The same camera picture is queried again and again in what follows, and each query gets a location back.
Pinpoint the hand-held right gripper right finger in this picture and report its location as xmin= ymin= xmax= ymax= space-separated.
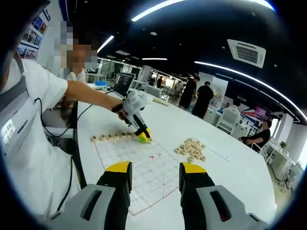
xmin=178 ymin=161 xmax=270 ymax=230

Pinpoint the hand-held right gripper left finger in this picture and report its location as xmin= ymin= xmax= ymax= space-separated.
xmin=45 ymin=161 xmax=133 ymax=230

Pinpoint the set of arranged chess pieces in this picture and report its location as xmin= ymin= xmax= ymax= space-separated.
xmin=90 ymin=131 xmax=139 ymax=144

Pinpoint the clear grid chessboard sheet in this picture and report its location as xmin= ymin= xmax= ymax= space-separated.
xmin=93 ymin=138 xmax=183 ymax=216

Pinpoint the pile of wooden chess pieces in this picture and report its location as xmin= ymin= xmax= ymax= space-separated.
xmin=174 ymin=138 xmax=207 ymax=164

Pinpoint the person's left hand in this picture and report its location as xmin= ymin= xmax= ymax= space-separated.
xmin=117 ymin=108 xmax=128 ymax=126

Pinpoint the open grey laptop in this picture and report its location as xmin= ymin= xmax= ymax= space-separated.
xmin=112 ymin=72 xmax=137 ymax=98

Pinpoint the tan rolled mat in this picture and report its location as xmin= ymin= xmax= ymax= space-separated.
xmin=153 ymin=97 xmax=170 ymax=106

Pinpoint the person's white shirt torso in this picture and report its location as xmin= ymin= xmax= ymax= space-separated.
xmin=0 ymin=58 xmax=83 ymax=218

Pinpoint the white gaming chair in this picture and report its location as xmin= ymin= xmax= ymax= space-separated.
xmin=217 ymin=104 xmax=241 ymax=135

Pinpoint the long curved ceiling light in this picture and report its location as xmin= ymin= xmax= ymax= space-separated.
xmin=131 ymin=0 xmax=275 ymax=22
xmin=194 ymin=61 xmax=303 ymax=120

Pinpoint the white office desk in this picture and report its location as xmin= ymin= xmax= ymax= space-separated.
xmin=260 ymin=141 xmax=303 ymax=190

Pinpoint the grey chest-worn device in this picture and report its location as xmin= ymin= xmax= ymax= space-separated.
xmin=0 ymin=76 xmax=33 ymax=157

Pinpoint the purple lit screen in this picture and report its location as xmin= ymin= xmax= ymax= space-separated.
xmin=254 ymin=106 xmax=268 ymax=121

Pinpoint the ceiling air conditioner vent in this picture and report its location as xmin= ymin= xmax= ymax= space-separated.
xmin=227 ymin=39 xmax=267 ymax=69

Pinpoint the black cable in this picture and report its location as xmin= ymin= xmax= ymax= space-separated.
xmin=33 ymin=90 xmax=127 ymax=138
xmin=56 ymin=155 xmax=74 ymax=213

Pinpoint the blue white wall poster board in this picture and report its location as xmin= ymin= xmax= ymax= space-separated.
xmin=16 ymin=9 xmax=52 ymax=61

